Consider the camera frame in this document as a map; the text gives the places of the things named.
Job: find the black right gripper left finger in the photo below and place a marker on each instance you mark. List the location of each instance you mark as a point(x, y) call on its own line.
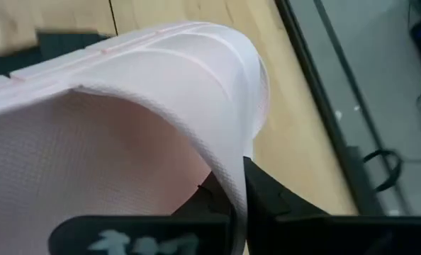
point(210, 198)

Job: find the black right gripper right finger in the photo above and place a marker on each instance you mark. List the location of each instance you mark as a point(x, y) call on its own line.
point(267, 198)

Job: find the black aluminium rig frame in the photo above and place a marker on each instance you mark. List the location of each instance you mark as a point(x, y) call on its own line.
point(317, 88)

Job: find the pink slide sandal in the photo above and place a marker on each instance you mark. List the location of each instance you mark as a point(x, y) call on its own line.
point(125, 124)

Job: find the black slide sandal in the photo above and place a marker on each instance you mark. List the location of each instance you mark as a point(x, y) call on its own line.
point(61, 44)

